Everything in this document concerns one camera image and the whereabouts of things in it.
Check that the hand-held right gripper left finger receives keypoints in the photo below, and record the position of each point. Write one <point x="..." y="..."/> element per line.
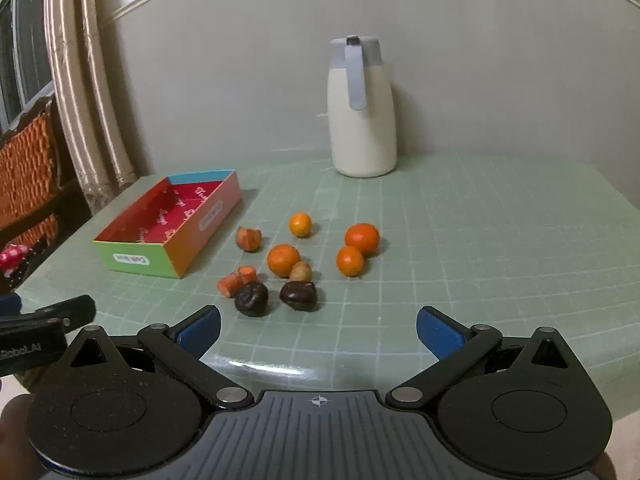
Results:
<point x="199" y="334"/>

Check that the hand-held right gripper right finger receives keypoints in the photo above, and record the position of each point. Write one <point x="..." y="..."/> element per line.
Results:
<point x="442" y="334"/>

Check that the orange wicker chair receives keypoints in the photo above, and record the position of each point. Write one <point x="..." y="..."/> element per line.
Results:
<point x="27" y="175"/>

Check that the red spotted object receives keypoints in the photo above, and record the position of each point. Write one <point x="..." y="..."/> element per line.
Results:
<point x="11" y="257"/>

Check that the small kumquat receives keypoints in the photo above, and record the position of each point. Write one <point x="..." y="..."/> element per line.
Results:
<point x="350" y="261"/>
<point x="300" y="225"/>

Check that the large tangerine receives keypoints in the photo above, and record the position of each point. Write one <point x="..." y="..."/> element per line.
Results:
<point x="362" y="238"/>
<point x="283" y="260"/>

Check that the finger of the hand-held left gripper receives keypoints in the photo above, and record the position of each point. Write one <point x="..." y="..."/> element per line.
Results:
<point x="70" y="311"/>

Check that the dark brown chestnut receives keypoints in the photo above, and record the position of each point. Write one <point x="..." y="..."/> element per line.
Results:
<point x="251" y="299"/>
<point x="299" y="295"/>

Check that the beige curtain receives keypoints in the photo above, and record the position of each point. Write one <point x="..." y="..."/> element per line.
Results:
<point x="82" y="110"/>

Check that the colourful cardboard box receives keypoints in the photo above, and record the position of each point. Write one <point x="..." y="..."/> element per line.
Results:
<point x="172" y="230"/>

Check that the cream thermos jug grey lid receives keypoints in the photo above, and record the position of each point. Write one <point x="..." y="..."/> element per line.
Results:
<point x="362" y="125"/>

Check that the window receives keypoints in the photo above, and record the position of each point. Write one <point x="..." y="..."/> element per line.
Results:
<point x="22" y="45"/>

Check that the green grid table cover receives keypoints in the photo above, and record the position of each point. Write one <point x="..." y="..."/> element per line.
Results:
<point x="475" y="240"/>

